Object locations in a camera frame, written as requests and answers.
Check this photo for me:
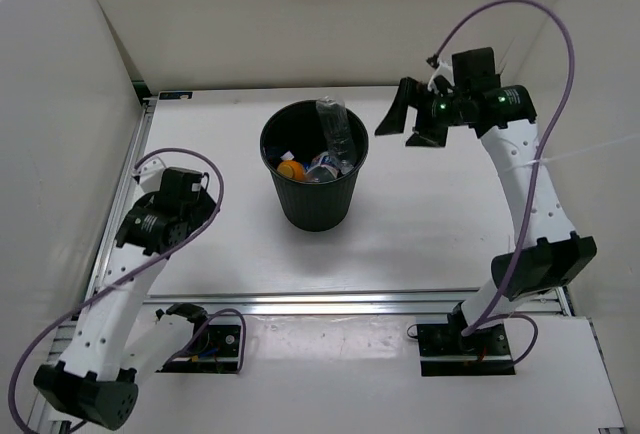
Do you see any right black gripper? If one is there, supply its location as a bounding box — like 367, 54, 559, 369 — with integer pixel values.
373, 77, 469, 148

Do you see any clear water bottle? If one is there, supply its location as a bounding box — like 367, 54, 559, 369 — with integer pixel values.
315, 96, 357, 174

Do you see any orange juice bottle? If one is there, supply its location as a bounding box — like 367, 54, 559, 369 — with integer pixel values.
277, 160, 306, 182

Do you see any clear bottle blue label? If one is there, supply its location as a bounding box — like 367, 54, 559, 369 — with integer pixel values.
281, 151, 295, 161

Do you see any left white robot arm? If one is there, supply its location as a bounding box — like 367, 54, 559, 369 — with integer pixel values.
33, 167, 216, 431

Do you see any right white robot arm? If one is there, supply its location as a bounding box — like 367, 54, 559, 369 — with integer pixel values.
375, 47, 597, 354

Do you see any black plastic waste bin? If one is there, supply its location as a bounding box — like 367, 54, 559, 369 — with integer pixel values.
259, 100, 369, 232

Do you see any left blue corner label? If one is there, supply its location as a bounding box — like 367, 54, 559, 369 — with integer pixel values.
158, 91, 193, 101

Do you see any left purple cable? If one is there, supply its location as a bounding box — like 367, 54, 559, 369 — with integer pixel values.
8, 148, 246, 433

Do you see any purple cable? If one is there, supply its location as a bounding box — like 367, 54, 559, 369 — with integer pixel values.
425, 0, 576, 368
8, 148, 246, 433

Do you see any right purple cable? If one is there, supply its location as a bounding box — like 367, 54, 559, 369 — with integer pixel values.
425, 0, 576, 368

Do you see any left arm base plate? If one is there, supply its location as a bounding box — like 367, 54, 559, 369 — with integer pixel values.
158, 314, 246, 375

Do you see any aluminium front rail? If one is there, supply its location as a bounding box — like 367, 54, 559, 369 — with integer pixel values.
144, 289, 564, 316

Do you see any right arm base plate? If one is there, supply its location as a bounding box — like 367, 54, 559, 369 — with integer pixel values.
407, 324, 515, 377

